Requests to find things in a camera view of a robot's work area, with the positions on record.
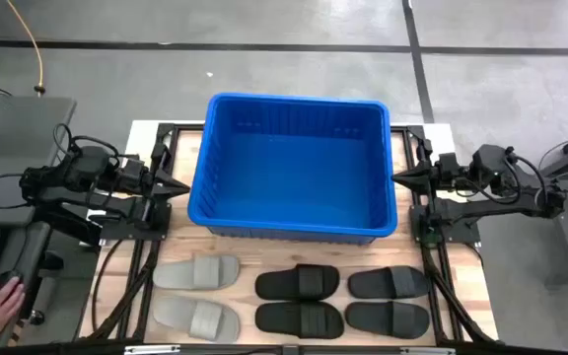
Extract black aluminium table frame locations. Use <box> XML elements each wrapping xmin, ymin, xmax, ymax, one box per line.
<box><xmin>79</xmin><ymin>121</ymin><xmax>500</xmax><ymax>355</ymax></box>

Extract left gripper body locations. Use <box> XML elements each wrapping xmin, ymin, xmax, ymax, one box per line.
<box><xmin>115</xmin><ymin>156</ymin><xmax>160</xmax><ymax>198</ymax></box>

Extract black computer mouse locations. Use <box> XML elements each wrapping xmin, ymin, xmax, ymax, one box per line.
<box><xmin>0</xmin><ymin>268</ymin><xmax>25</xmax><ymax>297</ymax></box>

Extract grey desk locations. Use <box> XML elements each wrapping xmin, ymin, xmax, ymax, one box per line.
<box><xmin>0</xmin><ymin>95</ymin><xmax>77</xmax><ymax>228</ymax></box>

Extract silver metal bracket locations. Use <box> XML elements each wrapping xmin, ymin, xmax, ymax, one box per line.
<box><xmin>400</xmin><ymin>346</ymin><xmax>457</xmax><ymax>355</ymax></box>
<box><xmin>124</xmin><ymin>344</ymin><xmax>181</xmax><ymax>355</ymax></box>

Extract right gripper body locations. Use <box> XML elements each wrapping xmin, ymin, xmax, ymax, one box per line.
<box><xmin>430</xmin><ymin>152</ymin><xmax>472</xmax><ymax>192</ymax></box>

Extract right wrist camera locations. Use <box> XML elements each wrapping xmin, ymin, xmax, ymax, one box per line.
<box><xmin>417</xmin><ymin>139</ymin><xmax>436</xmax><ymax>167</ymax></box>

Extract grey keyboard tray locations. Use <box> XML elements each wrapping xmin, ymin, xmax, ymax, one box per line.
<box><xmin>0</xmin><ymin>220</ymin><xmax>53</xmax><ymax>349</ymax></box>

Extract grey slide sandal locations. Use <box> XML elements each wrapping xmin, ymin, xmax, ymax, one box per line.
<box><xmin>152</xmin><ymin>295</ymin><xmax>242</xmax><ymax>344</ymax></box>
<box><xmin>152</xmin><ymin>254</ymin><xmax>242</xmax><ymax>291</ymax></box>

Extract black cable beside table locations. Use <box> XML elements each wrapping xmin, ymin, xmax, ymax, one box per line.
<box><xmin>90</xmin><ymin>239</ymin><xmax>123</xmax><ymax>334</ymax></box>

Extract blue plastic bin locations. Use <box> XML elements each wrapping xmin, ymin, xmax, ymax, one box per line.
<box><xmin>187</xmin><ymin>92</ymin><xmax>399</xmax><ymax>247</ymax></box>

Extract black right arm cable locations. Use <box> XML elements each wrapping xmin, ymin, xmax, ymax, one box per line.
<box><xmin>505</xmin><ymin>155</ymin><xmax>547</xmax><ymax>204</ymax></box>

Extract black slide sandal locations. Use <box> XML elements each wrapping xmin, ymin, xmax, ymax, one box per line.
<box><xmin>254</xmin><ymin>301</ymin><xmax>345</xmax><ymax>340</ymax></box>
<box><xmin>254</xmin><ymin>263</ymin><xmax>341</xmax><ymax>302</ymax></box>
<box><xmin>347</xmin><ymin>265</ymin><xmax>432</xmax><ymax>300</ymax></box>
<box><xmin>344</xmin><ymin>301</ymin><xmax>431</xmax><ymax>340</ymax></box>

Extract white paper sheet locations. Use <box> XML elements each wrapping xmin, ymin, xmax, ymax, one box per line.
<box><xmin>86</xmin><ymin>204</ymin><xmax>111</xmax><ymax>223</ymax></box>

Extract yellow cable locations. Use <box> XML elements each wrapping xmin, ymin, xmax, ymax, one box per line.
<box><xmin>6</xmin><ymin>0</ymin><xmax>47</xmax><ymax>96</ymax></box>

